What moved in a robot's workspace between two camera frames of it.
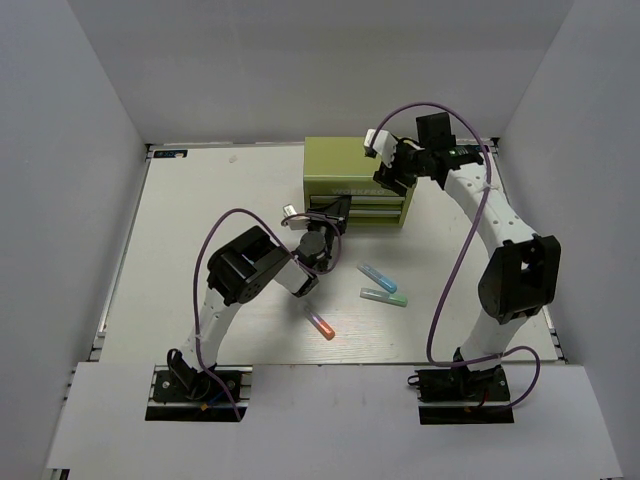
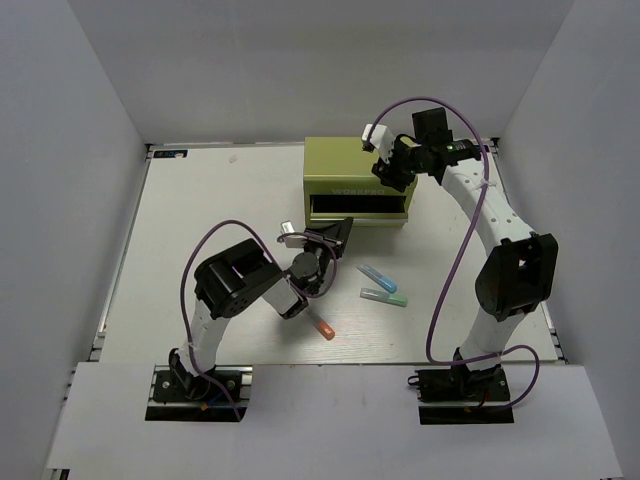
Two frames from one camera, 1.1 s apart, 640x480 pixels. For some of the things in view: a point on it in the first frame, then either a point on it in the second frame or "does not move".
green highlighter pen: x=384 y=296 does not move
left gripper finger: x=329 y=210 -> x=335 y=232
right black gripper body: x=409 y=160 does not move
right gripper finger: x=406 y=181 does not move
